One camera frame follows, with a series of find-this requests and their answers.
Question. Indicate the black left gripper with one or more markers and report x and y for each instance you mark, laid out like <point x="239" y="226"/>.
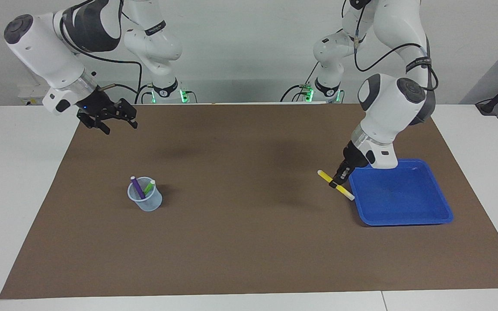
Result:
<point x="355" y="157"/>

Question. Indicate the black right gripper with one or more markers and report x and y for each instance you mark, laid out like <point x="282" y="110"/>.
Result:
<point x="100" y="106"/>

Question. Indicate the yellow marker pen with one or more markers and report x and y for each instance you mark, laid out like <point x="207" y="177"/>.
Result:
<point x="324" y="175"/>

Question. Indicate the purple marker pen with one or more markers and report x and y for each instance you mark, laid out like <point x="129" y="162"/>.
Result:
<point x="137" y="188"/>

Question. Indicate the green marker pen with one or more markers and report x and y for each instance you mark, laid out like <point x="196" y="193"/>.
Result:
<point x="149" y="186"/>

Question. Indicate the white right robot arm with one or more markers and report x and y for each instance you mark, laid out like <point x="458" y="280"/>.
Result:
<point x="46" y="47"/>

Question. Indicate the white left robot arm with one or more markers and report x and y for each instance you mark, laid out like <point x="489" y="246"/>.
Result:
<point x="387" y="103"/>

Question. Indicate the blue plastic tray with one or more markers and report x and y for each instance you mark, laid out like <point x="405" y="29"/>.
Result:
<point x="404" y="203"/>

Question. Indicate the translucent plastic cup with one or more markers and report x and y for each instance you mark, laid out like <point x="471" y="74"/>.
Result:
<point x="149" y="203"/>

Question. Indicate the brown table mat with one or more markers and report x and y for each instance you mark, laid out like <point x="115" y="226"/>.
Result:
<point x="249" y="242"/>

